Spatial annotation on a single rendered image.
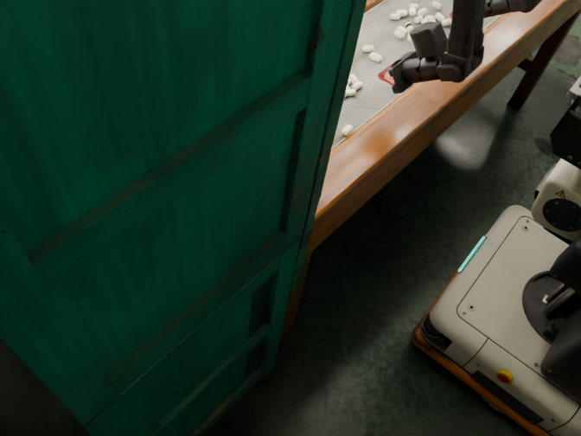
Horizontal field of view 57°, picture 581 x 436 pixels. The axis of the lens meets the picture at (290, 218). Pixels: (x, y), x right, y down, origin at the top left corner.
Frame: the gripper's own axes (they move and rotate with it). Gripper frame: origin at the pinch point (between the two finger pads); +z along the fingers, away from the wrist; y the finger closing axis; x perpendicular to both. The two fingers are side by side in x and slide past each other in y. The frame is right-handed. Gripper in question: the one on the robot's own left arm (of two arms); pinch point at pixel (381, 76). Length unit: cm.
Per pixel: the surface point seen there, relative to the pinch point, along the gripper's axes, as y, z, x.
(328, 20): 53, -49, -28
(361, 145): 15.2, -0.3, 11.4
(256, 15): 64, -51, -33
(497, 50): -45.6, -2.3, 15.1
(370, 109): 1.1, 7.3, 8.4
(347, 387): 39, 27, 89
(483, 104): -114, 59, 65
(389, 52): -22.0, 15.9, 1.4
